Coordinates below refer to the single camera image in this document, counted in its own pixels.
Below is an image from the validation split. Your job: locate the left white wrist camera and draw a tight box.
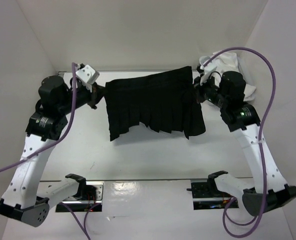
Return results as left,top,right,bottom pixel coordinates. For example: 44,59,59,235
76,64,100,93

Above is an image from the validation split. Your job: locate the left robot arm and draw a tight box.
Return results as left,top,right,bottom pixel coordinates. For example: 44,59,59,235
0,75,99,227

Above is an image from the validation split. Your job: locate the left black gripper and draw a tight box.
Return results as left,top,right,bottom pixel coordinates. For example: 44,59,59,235
58,80,109,115

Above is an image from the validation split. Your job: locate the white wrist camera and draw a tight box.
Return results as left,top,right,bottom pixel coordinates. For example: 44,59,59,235
194,63,217,86
76,64,100,93

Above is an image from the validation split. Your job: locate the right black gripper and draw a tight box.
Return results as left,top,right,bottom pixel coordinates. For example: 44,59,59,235
188,71,229,109

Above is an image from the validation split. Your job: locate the white skirt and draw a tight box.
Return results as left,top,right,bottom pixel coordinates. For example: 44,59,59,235
199,52,256,102

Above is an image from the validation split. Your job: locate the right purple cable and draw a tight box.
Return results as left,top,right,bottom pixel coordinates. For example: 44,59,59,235
202,46,276,238

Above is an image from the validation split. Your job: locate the purple cable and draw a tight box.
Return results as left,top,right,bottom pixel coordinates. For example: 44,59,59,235
202,46,276,238
0,62,92,240

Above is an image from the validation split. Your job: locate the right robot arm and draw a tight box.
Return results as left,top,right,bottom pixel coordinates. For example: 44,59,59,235
193,71,296,217

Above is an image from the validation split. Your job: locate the black pleated skirt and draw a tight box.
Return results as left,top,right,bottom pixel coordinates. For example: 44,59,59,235
104,66,206,141

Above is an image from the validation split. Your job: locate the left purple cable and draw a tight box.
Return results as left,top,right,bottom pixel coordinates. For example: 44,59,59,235
0,62,92,240

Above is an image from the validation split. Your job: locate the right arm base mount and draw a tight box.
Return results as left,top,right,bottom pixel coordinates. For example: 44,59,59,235
186,179,232,211

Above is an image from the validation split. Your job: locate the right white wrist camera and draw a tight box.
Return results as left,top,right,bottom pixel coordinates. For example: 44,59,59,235
194,63,217,86

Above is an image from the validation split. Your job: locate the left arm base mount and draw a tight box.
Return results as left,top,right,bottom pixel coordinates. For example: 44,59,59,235
62,181,104,213

